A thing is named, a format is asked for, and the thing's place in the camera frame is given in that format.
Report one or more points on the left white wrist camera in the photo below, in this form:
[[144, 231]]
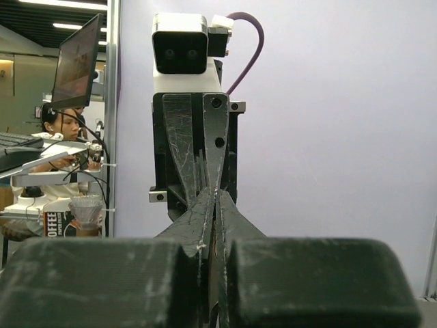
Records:
[[184, 47]]

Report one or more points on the coffee filter box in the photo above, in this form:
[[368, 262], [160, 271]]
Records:
[[59, 223]]

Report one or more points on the black computer monitor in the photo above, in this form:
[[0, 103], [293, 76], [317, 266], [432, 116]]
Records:
[[76, 66]]

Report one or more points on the glass coffee dripper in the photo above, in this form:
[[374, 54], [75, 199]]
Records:
[[86, 211]]

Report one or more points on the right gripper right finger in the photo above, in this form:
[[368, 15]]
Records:
[[306, 282]]

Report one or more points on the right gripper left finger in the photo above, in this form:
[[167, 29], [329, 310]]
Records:
[[114, 282]]

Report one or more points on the seated person in background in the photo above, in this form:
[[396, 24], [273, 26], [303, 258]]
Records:
[[68, 123]]

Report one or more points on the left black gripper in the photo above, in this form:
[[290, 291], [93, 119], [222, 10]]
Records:
[[195, 147]]

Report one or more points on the black keyboard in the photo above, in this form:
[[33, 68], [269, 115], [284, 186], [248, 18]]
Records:
[[17, 150]]

